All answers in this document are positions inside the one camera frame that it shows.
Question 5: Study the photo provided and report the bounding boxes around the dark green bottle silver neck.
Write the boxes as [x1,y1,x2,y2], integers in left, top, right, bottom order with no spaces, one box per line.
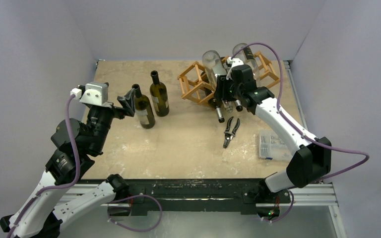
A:
[208,97,225,123]

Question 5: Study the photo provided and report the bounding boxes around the dark green bottle back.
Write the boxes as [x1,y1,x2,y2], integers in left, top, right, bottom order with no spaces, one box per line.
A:
[150,70,170,117]

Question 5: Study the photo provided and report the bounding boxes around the clear glass bottle tall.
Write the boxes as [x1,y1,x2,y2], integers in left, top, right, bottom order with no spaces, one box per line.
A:
[232,43,262,87]

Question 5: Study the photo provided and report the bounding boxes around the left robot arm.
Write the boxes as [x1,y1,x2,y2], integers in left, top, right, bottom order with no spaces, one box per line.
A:
[0,83,136,238]

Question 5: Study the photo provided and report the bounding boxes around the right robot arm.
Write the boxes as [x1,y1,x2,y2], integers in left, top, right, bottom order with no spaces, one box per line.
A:
[214,64,331,202]

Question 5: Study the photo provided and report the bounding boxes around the dark green bottle left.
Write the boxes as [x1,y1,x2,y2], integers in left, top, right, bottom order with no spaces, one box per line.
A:
[132,84,155,129]

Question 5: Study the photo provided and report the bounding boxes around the dark bottle in rack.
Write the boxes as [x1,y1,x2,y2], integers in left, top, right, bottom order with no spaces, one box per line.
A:
[234,100,243,112]

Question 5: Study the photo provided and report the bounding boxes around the wooden wine rack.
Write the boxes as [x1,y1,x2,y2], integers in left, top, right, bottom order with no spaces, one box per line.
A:
[177,51,281,108]

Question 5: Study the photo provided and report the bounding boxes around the black grey pliers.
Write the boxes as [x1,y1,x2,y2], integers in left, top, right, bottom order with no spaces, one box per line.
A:
[223,117,241,149]

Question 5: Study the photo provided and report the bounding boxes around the clear plastic parts box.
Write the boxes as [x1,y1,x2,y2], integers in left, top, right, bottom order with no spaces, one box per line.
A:
[258,129,292,162]

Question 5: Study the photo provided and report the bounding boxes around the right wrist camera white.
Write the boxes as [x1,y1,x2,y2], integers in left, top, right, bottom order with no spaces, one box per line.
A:
[226,57,244,80]

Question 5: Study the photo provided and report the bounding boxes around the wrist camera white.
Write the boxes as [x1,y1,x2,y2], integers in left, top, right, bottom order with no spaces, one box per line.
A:
[70,82,113,108]
[226,57,244,80]

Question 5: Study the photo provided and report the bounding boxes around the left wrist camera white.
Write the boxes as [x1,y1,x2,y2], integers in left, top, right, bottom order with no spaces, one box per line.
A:
[70,82,113,108]

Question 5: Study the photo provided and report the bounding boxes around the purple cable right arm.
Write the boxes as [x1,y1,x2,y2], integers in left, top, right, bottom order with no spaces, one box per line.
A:
[233,42,370,183]

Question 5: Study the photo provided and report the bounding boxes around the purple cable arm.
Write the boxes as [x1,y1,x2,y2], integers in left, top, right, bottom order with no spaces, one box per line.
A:
[5,94,81,238]
[233,42,370,183]

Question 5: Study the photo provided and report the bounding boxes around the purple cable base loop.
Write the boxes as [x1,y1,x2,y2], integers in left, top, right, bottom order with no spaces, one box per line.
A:
[107,194,163,233]

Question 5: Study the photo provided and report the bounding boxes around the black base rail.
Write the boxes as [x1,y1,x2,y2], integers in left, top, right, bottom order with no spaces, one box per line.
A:
[107,178,291,218]

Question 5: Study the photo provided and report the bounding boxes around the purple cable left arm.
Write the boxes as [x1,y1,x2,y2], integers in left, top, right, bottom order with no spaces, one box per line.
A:
[5,94,81,238]

